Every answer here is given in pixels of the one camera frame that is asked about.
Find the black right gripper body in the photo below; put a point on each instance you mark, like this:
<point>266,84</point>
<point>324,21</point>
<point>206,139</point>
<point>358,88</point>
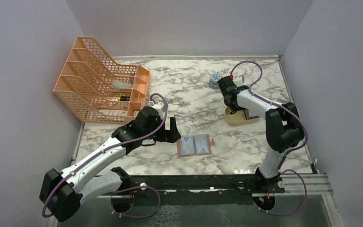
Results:
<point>235,108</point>

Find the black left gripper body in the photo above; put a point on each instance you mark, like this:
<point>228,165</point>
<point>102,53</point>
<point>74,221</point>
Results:
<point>159,135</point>

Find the silver card number side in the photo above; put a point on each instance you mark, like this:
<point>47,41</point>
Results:
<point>187,145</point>

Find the tan leather card holder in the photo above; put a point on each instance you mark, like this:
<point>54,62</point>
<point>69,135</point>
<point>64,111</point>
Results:
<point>210,141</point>

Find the silver vip credit card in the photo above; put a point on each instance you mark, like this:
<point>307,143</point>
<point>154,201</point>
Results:
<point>201,144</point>

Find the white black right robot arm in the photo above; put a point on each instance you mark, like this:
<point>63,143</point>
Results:
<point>283,127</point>

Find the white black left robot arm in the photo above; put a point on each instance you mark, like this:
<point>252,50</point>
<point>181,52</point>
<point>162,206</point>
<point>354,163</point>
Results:
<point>63,192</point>

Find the small blue white jar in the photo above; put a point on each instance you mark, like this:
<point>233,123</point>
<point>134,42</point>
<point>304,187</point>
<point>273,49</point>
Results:
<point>213,79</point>

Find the yellow black marker pen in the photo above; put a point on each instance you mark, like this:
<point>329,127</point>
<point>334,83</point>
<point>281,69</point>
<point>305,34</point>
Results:
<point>121,98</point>

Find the white boxes in organizer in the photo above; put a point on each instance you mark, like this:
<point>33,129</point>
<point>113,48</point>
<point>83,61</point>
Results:
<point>113,112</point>

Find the orange plastic file organizer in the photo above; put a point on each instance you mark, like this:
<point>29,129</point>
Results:
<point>90,78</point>

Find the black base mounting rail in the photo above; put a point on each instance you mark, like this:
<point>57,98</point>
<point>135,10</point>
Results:
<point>185,190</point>

